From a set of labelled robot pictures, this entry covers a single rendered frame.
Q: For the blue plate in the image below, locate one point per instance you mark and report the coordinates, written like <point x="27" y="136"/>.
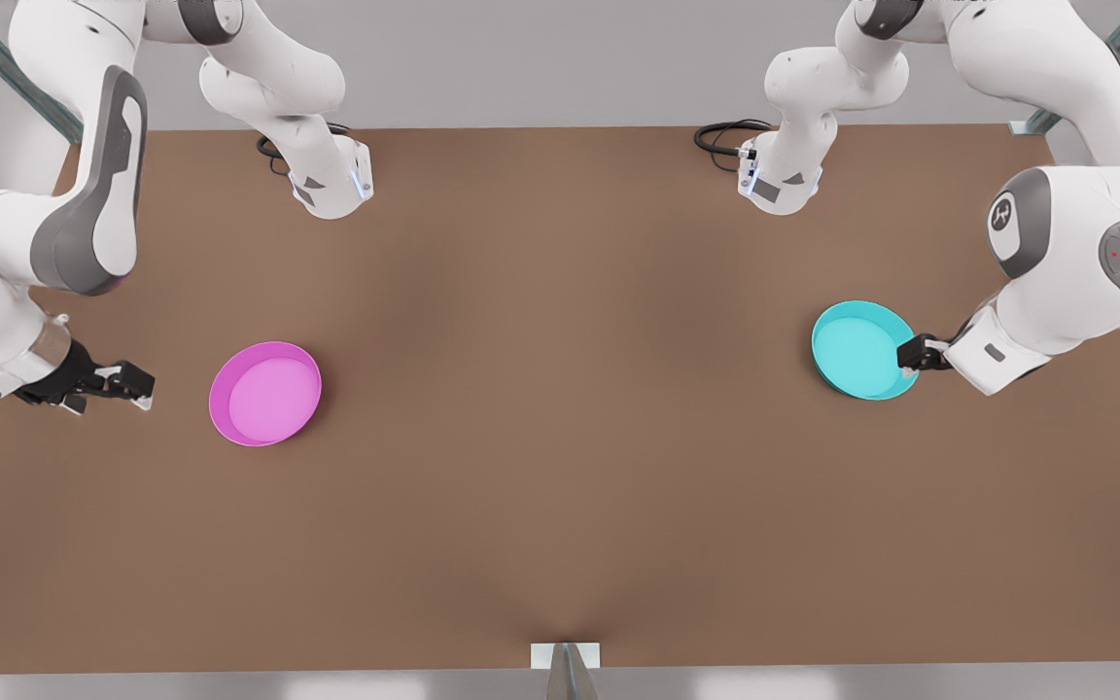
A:
<point x="857" y="352"/>

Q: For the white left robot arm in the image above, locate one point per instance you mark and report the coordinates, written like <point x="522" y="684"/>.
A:
<point x="1066" y="262"/>

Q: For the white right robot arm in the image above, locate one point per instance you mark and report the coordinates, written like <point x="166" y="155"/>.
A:
<point x="84" y="204"/>

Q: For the pink plate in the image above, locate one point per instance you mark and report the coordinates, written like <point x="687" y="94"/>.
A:
<point x="266" y="396"/>

